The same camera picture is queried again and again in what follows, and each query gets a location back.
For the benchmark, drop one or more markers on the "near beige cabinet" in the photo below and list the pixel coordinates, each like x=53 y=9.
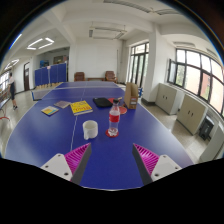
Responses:
x=191 y=114

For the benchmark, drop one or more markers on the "beige cabinet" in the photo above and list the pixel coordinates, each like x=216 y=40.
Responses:
x=169 y=99
x=191 y=114

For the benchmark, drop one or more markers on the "small red round coaster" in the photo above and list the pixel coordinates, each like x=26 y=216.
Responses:
x=108 y=135

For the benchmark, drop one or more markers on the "red table tennis paddle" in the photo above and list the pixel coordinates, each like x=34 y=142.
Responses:
x=122 y=108

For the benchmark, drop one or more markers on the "black waste bin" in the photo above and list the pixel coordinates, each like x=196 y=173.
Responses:
x=206 y=127

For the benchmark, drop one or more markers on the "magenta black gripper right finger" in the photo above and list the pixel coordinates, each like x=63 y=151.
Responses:
x=151 y=166

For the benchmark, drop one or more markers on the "left brown armchair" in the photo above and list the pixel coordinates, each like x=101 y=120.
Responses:
x=79 y=76

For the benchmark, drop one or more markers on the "yellow book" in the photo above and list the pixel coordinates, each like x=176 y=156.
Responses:
x=81 y=107

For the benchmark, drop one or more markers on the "white mug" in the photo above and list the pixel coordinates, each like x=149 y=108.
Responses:
x=90 y=129

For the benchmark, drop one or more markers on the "clear water bottle red label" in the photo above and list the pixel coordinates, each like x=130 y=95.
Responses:
x=114 y=118

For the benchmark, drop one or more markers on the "brown armchair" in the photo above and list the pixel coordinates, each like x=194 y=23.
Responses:
x=79 y=76
x=110 y=76

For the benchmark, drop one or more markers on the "folded blue table tennis table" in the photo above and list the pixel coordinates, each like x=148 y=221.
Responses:
x=51 y=74

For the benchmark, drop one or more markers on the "right brown armchair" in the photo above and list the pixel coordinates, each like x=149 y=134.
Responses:
x=110 y=76

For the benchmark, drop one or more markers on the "small colourful booklet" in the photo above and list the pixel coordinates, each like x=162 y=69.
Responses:
x=49 y=111

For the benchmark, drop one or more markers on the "brown cardboard file holder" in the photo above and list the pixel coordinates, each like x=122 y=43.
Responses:
x=131 y=95

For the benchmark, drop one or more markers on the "grey brown notebook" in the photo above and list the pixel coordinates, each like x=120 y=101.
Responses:
x=62 y=104

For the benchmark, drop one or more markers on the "black pouch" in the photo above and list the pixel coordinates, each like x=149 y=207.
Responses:
x=102 y=102

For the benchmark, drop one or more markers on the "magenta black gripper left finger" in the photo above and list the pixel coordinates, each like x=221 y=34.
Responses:
x=70 y=166

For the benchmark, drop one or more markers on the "person in dark clothes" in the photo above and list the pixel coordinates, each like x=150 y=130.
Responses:
x=12 y=91

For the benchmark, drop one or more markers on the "far beige cabinet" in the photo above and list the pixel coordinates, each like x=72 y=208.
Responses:
x=169 y=99

